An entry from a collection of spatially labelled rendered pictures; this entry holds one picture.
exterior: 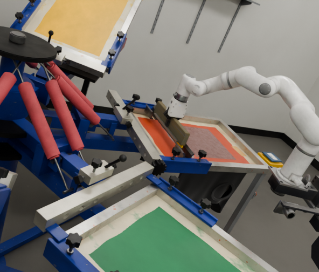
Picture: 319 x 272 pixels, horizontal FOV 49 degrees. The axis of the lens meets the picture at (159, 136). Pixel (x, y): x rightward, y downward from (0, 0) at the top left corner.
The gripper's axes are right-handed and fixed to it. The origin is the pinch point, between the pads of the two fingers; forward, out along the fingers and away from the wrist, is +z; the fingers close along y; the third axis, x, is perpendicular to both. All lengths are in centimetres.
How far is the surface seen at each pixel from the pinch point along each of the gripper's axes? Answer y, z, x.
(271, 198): 209, 106, 56
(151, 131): -5.6, 9.6, 5.8
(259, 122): 303, 83, 201
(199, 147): 21.2, 9.9, -6.2
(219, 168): 20.3, 8.3, -28.7
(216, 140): 41.4, 9.9, 4.2
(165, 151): -6.0, 9.8, -13.6
